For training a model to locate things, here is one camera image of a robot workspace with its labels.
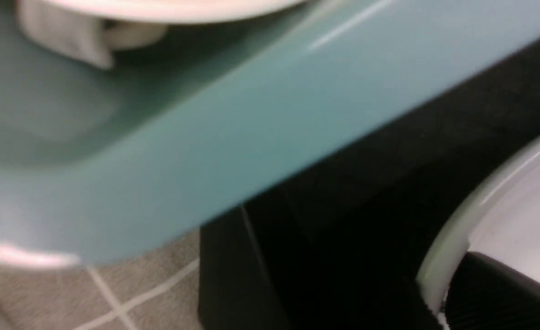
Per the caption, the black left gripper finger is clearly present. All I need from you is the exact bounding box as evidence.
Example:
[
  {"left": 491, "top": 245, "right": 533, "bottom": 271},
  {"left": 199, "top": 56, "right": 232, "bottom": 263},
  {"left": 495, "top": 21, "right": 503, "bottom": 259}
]
[{"left": 444, "top": 252, "right": 540, "bottom": 330}]

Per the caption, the white bowl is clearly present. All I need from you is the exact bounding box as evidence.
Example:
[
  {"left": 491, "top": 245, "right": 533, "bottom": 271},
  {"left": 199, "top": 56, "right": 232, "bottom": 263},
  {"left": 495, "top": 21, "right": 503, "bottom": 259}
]
[{"left": 416, "top": 137, "right": 540, "bottom": 313}]

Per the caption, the black serving tray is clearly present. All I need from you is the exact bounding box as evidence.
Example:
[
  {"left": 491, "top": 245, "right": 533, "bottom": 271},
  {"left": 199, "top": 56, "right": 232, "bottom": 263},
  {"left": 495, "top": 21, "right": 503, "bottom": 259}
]
[{"left": 198, "top": 40, "right": 540, "bottom": 330}]

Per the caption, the teal plastic bin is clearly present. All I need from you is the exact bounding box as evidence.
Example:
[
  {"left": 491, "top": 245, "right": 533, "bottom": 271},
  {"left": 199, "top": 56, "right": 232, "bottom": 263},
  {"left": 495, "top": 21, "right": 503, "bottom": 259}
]
[{"left": 0, "top": 0, "right": 540, "bottom": 268}]

